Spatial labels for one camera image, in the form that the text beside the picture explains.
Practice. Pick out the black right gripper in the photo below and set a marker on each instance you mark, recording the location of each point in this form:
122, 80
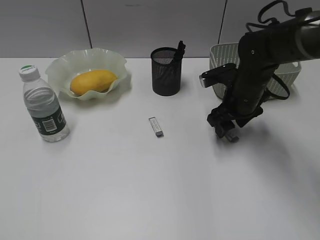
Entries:
221, 119

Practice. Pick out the grey white eraser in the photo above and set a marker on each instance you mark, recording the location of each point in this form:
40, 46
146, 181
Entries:
231, 137
156, 127

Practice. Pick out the black marker pen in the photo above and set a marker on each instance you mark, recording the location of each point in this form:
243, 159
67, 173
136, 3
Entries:
179, 53

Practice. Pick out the yellow mango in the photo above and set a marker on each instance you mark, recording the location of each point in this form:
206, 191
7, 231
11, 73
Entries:
96, 80

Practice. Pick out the clear water bottle green label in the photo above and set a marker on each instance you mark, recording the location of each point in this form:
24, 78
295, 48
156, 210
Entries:
43, 105

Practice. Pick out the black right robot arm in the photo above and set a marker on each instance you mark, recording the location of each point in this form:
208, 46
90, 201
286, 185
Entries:
261, 53

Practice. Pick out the pale green woven basket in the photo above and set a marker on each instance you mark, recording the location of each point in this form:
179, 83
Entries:
225, 57

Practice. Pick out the black mesh pen holder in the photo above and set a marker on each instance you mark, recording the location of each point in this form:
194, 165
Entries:
165, 71

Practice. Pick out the pale green wavy plate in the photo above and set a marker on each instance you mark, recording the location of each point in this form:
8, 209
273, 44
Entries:
62, 71

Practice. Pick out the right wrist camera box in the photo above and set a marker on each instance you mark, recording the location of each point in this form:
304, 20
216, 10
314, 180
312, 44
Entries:
224, 75

